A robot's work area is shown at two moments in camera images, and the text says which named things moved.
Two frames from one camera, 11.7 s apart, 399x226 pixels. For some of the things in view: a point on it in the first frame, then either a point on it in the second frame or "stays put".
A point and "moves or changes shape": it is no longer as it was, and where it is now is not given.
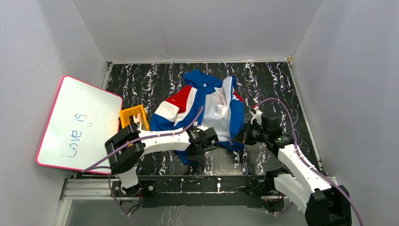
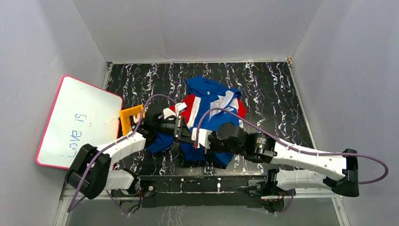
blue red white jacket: x=222 y=107 moves or changes shape
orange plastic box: x=139 y=116 stays put
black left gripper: x=197 y=149 → x=180 y=128
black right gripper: x=243 y=136 → x=212 y=136
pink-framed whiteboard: x=82 y=117 stays put
